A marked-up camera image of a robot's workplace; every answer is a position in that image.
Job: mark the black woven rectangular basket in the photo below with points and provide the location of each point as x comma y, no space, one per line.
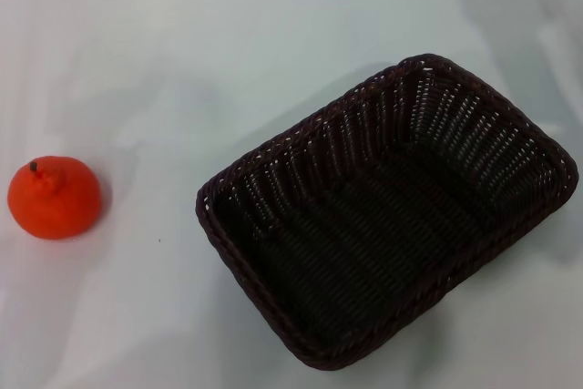
373,243

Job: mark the orange toy fruit with stem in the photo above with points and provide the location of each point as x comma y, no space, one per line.
52,202

